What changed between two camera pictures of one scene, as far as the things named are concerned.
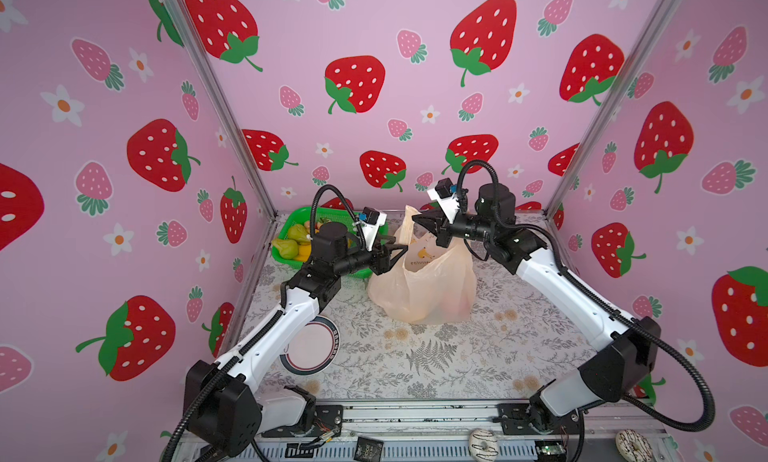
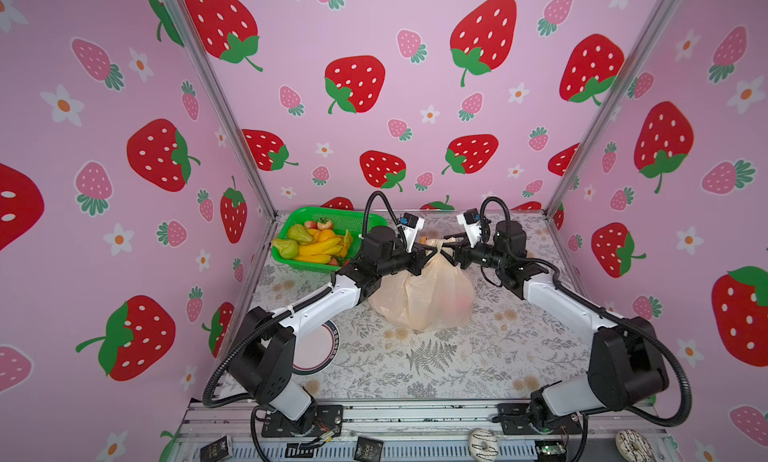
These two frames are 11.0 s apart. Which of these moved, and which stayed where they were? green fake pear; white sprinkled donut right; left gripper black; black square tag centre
Moved: left gripper black
Stayed: green fake pear; black square tag centre; white sprinkled donut right
